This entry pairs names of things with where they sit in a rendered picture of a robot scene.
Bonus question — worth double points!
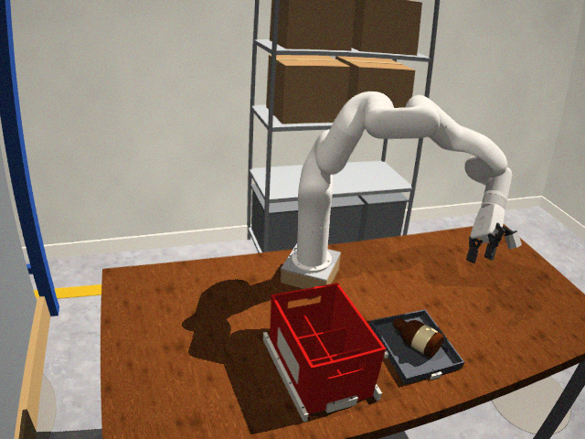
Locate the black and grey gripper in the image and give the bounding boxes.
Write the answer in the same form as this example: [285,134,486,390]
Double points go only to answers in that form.
[466,202,505,263]

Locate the red crate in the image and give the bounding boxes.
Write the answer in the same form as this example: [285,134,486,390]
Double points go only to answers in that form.
[270,288,386,414]

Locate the brown bottle with cream label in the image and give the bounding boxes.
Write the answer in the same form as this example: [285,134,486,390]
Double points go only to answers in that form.
[392,318,443,357]

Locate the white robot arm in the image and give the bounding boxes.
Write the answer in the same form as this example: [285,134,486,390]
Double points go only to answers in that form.
[292,91,512,273]

